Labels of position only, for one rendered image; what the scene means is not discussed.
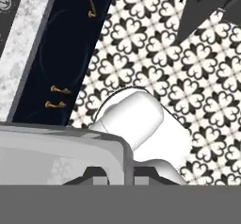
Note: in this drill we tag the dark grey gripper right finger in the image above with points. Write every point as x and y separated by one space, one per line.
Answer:
147 174

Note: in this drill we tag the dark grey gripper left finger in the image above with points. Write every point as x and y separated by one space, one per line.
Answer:
94 175

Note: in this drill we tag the grey rounded panel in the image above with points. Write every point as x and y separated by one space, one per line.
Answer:
56 152

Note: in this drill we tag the white rounded object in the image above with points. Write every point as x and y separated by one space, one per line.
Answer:
138 121

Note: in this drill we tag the navy blue cupboard run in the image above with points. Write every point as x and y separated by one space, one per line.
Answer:
67 55

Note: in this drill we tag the dark grey angular object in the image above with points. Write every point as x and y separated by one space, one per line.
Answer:
204 5

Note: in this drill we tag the dark grey hob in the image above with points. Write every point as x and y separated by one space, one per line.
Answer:
9 11

